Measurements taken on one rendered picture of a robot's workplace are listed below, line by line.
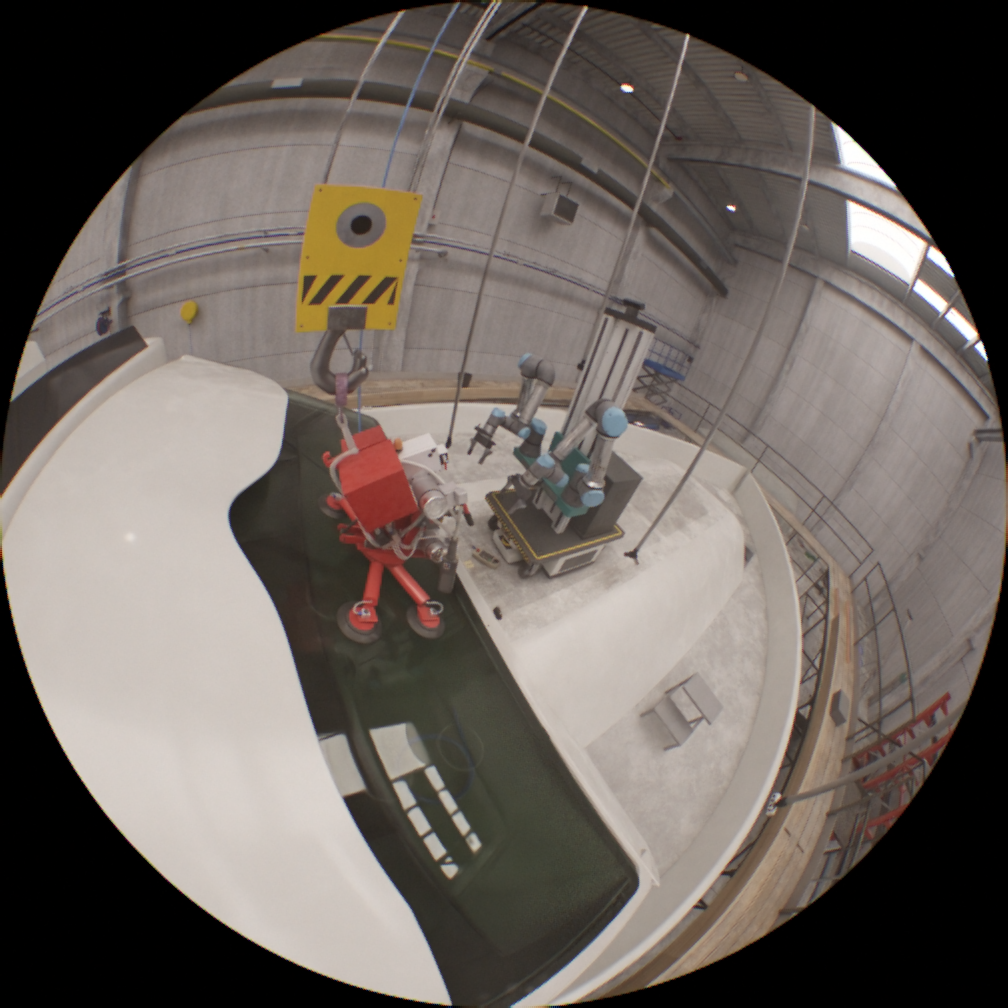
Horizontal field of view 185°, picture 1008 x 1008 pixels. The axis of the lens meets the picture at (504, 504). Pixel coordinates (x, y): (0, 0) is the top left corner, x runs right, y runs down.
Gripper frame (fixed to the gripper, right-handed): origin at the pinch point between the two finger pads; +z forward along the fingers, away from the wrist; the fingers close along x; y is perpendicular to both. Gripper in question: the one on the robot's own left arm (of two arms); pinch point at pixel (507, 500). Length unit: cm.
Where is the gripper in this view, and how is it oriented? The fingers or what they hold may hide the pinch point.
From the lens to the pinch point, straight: 158.3
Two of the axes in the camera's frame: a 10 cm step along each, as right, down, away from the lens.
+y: -7.2, -2.2, -6.6
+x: 3.1, 7.5, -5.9
